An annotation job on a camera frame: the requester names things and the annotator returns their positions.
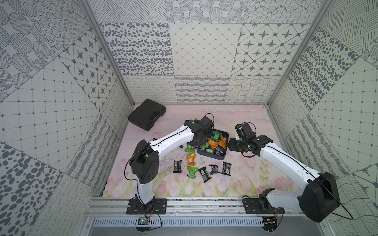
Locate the aluminium mounting rail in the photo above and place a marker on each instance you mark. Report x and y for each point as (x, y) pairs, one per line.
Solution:
(183, 206)

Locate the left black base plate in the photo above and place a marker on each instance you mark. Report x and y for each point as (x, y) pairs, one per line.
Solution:
(135, 206)

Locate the right black controller box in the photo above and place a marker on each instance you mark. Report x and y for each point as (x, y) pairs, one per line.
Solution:
(269, 224)

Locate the orange snack packet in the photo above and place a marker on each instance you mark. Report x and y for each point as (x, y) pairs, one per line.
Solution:
(213, 144)
(191, 160)
(223, 142)

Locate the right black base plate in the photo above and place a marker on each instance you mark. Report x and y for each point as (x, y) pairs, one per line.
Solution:
(259, 206)

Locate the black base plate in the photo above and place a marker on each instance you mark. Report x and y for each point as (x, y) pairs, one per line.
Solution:
(135, 206)
(259, 206)

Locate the dark blue storage box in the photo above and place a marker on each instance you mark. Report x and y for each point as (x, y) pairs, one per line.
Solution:
(219, 153)

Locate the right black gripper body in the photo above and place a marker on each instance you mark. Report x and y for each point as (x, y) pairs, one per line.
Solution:
(237, 145)

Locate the black plastic tool case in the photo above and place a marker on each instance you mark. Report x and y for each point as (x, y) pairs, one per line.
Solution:
(146, 114)

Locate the green snack packet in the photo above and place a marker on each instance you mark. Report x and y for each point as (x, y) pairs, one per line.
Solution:
(216, 136)
(192, 170)
(189, 149)

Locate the small black cookie packet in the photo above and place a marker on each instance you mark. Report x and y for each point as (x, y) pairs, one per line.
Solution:
(214, 169)

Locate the green circuit board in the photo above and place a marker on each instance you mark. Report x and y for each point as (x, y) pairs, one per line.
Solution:
(143, 221)

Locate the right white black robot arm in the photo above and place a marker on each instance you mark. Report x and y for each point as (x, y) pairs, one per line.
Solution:
(317, 196)

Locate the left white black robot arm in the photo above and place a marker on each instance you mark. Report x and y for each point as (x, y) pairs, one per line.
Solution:
(144, 162)

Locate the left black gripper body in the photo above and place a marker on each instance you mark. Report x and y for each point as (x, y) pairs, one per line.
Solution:
(198, 138)

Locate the white vent grille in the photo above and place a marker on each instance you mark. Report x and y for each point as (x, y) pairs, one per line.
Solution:
(180, 221)

